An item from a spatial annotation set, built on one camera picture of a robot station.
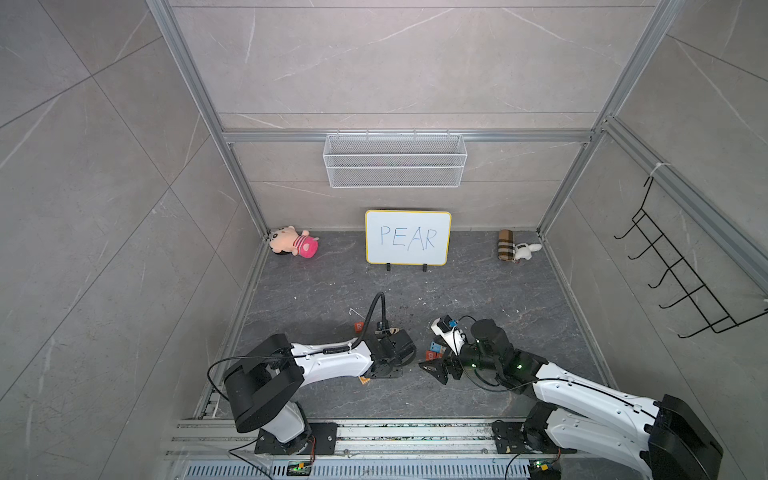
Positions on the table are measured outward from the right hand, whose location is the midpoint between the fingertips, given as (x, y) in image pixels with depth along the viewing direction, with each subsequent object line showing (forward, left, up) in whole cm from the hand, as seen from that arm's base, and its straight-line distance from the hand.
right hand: (432, 351), depth 78 cm
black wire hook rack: (-3, -55, +22) cm, 59 cm away
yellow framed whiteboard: (+41, +5, +1) cm, 41 cm away
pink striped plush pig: (+44, +49, -2) cm, 66 cm away
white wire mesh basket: (+59, +8, +20) cm, 63 cm away
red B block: (+2, -1, -9) cm, 9 cm away
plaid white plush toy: (+41, -34, -8) cm, 54 cm away
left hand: (0, +9, -10) cm, 13 cm away
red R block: (+12, +21, -9) cm, 26 cm away
